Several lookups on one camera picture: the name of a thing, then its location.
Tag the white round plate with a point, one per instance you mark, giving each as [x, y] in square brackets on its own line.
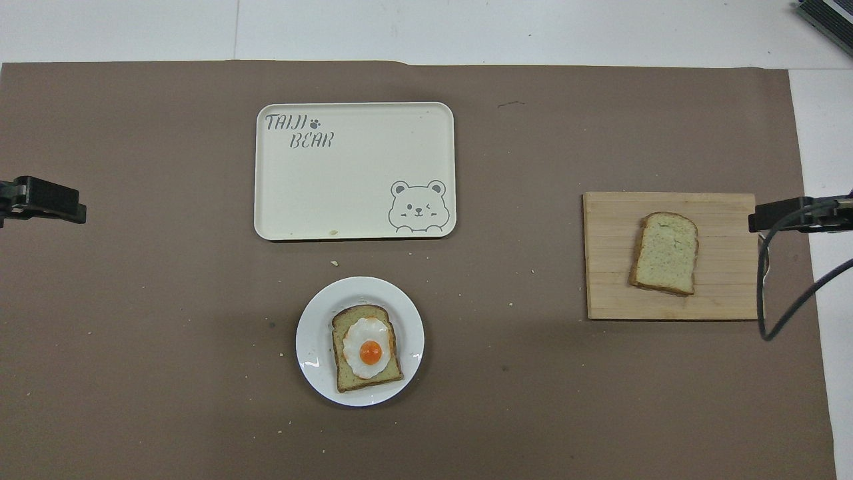
[313, 340]

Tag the cream tray with bear print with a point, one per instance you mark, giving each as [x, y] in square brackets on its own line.
[346, 186]

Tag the fried egg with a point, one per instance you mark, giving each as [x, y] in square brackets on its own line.
[370, 350]

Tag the bread slice under egg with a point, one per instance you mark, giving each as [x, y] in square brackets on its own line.
[341, 373]

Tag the wooden cutting board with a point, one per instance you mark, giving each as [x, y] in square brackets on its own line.
[606, 266]

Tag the plain bread slice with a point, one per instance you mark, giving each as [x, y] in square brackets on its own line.
[666, 256]

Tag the black stand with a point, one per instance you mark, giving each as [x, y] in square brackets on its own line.
[830, 16]

